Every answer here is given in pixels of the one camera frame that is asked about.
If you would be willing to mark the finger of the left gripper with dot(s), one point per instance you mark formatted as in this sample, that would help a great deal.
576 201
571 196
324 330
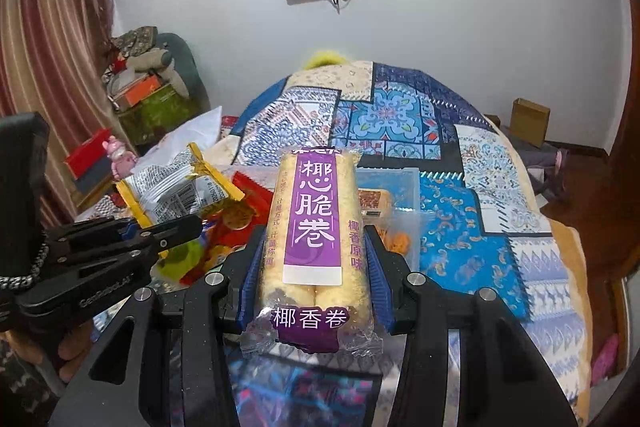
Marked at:
165 231
102 237

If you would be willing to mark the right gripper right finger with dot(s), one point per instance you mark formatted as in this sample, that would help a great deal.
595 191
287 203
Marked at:
393 306

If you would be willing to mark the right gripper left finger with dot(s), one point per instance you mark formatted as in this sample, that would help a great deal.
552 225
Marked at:
242 269

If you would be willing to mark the orange fried snack bag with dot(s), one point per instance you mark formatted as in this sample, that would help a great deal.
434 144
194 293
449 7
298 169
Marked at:
397 242

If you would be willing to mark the white yellow snack bag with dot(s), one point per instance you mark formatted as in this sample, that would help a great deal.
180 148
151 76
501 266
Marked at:
187 185

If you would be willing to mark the purple label coconut roll pack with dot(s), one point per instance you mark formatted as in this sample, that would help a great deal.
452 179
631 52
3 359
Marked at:
313 290

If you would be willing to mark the green snack bag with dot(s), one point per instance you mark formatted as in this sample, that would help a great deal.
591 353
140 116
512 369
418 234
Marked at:
179 260

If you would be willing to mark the red snack bag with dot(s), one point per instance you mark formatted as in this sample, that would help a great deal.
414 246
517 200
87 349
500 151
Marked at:
231 228

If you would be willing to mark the pink toy figure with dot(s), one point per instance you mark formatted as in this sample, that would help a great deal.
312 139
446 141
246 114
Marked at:
122 159

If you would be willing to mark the red box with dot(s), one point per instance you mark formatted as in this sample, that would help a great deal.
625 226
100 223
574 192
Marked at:
87 153

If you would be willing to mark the tan biscuit pack in bin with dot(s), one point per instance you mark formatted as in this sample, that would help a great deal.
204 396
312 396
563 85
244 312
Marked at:
376 205

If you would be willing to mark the clear plastic storage bin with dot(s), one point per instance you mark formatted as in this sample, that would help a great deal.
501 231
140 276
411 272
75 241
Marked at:
403 213

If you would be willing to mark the patchwork patterned bedspread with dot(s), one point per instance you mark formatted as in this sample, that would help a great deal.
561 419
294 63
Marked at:
482 226

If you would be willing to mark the pile of clutter on chair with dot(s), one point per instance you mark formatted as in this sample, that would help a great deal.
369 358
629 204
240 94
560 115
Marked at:
153 84

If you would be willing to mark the cardboard box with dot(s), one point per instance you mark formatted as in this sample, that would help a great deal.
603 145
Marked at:
529 121

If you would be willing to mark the striped red curtain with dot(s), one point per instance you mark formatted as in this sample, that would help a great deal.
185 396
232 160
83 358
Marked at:
53 56

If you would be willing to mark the wooden door frame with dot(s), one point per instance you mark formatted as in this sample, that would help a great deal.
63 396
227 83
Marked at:
624 169

